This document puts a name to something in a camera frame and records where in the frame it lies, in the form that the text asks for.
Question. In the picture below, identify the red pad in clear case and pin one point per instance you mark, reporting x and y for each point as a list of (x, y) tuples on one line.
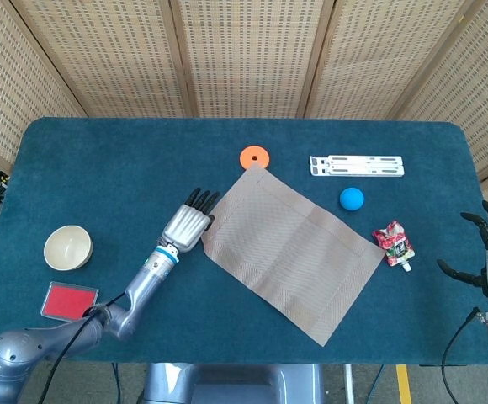
[(65, 301)]

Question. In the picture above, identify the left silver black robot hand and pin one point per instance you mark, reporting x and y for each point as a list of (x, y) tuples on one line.
[(185, 225)]

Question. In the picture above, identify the beige woven placemat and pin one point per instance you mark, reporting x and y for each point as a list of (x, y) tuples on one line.
[(294, 252)]

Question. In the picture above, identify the cream white bowl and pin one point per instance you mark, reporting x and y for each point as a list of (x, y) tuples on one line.
[(67, 247)]

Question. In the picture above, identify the red snack pouch with spout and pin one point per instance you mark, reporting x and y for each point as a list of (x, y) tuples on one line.
[(395, 248)]

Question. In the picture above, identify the white folding stand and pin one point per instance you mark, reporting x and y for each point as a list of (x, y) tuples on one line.
[(395, 166)]

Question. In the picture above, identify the blue ball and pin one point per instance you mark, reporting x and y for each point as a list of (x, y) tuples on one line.
[(351, 198)]

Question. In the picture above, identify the white table leg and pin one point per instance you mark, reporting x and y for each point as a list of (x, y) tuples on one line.
[(348, 385)]

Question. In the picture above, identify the woven bamboo folding screen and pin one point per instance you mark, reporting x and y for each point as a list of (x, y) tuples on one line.
[(248, 54)]

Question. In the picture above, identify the blue-grey robot torso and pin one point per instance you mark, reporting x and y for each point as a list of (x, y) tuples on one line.
[(235, 387)]

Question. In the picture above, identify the orange disc with hole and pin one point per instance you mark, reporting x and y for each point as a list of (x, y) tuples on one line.
[(246, 155)]

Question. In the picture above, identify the dark blue table cloth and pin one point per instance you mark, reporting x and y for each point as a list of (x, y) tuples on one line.
[(122, 189)]

